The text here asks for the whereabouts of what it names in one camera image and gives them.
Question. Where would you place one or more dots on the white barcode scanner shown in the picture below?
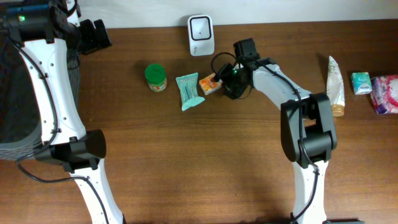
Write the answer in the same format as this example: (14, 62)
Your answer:
(201, 35)

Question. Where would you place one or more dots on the orange tissue pack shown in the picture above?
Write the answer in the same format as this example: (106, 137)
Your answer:
(209, 85)

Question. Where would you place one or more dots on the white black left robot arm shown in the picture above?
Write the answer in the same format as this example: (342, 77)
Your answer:
(47, 34)

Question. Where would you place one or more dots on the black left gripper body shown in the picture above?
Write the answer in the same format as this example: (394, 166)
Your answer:
(89, 40)

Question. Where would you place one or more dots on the green lid glass jar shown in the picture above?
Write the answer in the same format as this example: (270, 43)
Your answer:
(156, 77)

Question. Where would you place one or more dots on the purple red snack bag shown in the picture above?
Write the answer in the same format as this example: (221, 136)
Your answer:
(384, 94)

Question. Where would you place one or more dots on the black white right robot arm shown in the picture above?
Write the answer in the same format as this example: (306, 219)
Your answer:
(307, 128)

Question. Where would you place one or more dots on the grey plastic mesh basket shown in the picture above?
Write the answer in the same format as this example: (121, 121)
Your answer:
(15, 109)

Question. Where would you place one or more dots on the teal wet wipes pack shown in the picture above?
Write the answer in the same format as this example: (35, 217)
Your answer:
(187, 85)

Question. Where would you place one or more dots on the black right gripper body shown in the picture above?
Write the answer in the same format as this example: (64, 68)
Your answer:
(232, 81)

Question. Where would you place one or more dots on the white gold cap tube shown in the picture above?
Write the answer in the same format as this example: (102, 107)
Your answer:
(335, 88)

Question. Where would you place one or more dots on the teal white tissue pack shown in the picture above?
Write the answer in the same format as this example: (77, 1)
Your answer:
(361, 83)

